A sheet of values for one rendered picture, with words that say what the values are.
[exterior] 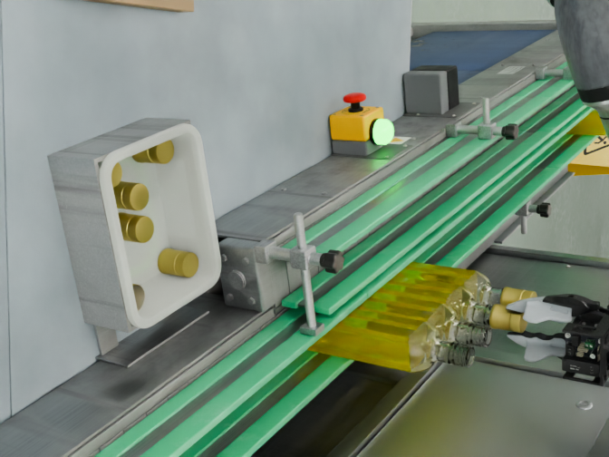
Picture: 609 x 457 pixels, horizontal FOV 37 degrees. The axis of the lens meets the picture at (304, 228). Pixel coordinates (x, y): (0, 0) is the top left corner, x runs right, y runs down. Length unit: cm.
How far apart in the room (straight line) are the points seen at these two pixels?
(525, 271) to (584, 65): 98
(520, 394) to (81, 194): 69
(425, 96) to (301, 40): 37
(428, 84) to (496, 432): 75
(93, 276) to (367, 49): 77
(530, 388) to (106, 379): 61
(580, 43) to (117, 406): 64
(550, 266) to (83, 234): 104
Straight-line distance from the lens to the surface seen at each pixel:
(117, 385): 113
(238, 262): 122
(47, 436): 107
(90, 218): 109
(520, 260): 188
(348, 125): 154
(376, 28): 171
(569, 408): 134
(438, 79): 176
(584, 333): 119
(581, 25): 90
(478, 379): 141
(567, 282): 179
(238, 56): 137
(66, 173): 109
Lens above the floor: 159
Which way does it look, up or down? 33 degrees down
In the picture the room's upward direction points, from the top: 97 degrees clockwise
